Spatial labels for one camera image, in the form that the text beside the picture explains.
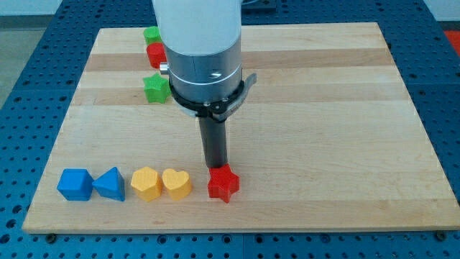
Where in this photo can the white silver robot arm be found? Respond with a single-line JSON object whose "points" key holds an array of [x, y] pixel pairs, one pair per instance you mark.
{"points": [[202, 41]]}

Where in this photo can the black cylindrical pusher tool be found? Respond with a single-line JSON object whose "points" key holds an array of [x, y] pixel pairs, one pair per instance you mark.
{"points": [[213, 135]]}

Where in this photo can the wooden board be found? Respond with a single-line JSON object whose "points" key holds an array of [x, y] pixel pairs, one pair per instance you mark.
{"points": [[328, 140]]}

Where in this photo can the red star block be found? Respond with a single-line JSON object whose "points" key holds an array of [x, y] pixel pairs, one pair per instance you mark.
{"points": [[223, 183]]}

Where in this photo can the red cylinder block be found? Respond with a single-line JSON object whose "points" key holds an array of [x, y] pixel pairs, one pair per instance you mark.
{"points": [[156, 54]]}

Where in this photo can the green star block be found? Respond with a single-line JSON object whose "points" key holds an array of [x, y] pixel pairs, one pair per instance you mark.
{"points": [[156, 89]]}

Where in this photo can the yellow heart block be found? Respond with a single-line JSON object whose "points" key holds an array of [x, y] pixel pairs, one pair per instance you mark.
{"points": [[177, 183]]}

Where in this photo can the blue triangle block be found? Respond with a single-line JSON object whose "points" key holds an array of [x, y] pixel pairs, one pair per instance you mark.
{"points": [[110, 185]]}

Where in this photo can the yellow hexagon block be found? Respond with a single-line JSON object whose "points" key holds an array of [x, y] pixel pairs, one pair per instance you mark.
{"points": [[147, 184]]}

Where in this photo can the blue cube block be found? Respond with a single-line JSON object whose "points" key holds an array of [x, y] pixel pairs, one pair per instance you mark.
{"points": [[76, 184]]}

